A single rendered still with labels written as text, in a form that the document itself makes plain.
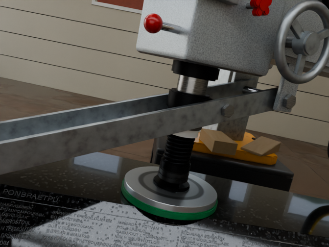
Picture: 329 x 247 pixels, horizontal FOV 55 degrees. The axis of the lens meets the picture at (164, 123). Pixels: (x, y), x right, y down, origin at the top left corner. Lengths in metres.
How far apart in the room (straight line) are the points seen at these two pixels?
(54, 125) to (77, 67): 6.51
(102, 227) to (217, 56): 0.39
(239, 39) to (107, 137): 0.29
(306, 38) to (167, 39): 0.25
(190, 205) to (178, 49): 0.30
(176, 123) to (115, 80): 6.31
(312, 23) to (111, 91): 6.34
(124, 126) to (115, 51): 6.35
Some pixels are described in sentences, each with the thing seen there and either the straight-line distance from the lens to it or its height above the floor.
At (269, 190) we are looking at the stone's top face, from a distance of 0.95.
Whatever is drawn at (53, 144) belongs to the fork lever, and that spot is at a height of 0.94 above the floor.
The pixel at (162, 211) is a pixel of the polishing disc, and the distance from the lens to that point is 0.64.
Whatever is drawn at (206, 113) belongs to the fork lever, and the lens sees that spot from 0.64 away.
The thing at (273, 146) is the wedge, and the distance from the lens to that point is 1.52.
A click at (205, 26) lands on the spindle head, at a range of 0.55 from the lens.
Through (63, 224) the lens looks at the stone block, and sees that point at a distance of 0.66.
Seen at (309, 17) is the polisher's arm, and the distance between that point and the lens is 0.74.
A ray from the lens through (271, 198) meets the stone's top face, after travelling 0.90.
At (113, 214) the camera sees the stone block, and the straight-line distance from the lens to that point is 0.66.
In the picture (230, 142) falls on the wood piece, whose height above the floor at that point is 0.83.
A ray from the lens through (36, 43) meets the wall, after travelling 7.51.
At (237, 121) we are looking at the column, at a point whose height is 0.88.
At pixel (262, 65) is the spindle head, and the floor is 1.13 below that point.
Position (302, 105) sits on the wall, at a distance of 7.05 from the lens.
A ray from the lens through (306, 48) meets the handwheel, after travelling 0.63.
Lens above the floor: 1.10
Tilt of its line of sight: 11 degrees down
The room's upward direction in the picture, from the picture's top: 11 degrees clockwise
